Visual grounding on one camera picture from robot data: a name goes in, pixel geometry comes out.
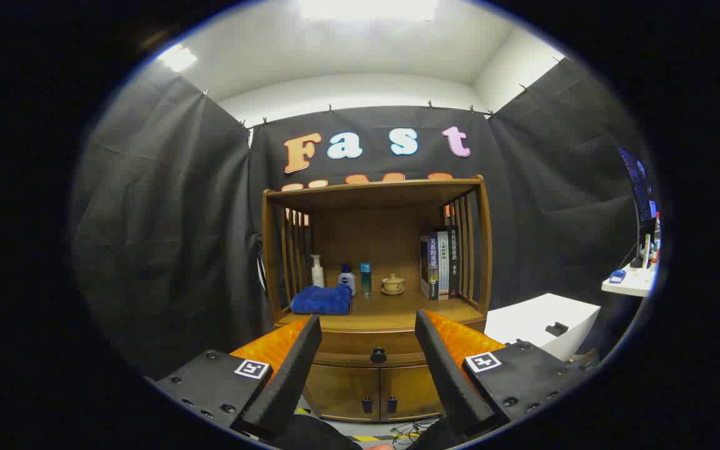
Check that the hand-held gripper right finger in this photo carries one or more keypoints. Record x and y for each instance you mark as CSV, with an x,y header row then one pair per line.
x,y
450,381

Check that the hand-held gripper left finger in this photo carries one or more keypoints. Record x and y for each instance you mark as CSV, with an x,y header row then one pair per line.
x,y
291,381

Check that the wooden drawer with black knob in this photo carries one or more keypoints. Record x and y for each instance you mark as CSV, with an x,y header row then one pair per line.
x,y
347,350

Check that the wooden cabinet door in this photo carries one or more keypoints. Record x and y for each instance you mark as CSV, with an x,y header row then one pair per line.
x,y
341,390
410,390

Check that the wooden countertop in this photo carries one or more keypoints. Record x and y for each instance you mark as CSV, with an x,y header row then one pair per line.
x,y
391,309

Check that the wooden cabinet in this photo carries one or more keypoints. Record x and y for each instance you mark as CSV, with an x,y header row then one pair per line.
x,y
372,231

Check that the person's dark clothing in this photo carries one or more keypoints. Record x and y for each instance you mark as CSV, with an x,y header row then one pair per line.
x,y
316,434

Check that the blue folded towel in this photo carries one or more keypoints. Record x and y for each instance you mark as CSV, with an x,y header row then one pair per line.
x,y
319,300

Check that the white storage box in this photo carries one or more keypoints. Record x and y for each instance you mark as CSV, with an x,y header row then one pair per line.
x,y
535,319

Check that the white pump bottle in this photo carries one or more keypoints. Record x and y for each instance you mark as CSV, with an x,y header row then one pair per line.
x,y
317,275

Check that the beige lidded teacup with saucer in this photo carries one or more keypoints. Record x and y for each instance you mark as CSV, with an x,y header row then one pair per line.
x,y
392,284

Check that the book with pale spine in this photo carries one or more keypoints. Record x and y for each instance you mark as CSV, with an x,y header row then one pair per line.
x,y
443,265

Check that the white bottle with blue cap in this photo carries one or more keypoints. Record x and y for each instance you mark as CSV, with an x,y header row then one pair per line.
x,y
347,279

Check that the book with blue spine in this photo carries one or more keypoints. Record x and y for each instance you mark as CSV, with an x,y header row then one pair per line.
x,y
429,265

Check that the book with black spine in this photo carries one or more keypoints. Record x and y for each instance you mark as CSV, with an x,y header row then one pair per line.
x,y
453,259

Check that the teal glass bottle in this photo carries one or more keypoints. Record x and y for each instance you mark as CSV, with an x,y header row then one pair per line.
x,y
365,278

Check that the small blue desk item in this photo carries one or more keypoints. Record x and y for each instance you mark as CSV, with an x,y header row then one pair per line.
x,y
617,276

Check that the white side desk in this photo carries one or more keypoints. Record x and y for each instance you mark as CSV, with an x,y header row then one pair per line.
x,y
629,287

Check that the black backdrop cloth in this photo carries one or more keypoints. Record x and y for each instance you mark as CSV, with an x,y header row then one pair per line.
x,y
166,219

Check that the computer monitor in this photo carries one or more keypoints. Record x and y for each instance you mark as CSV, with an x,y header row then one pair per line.
x,y
641,187

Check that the ceiling light panel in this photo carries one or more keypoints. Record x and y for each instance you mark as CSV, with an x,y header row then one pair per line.
x,y
177,58
369,9

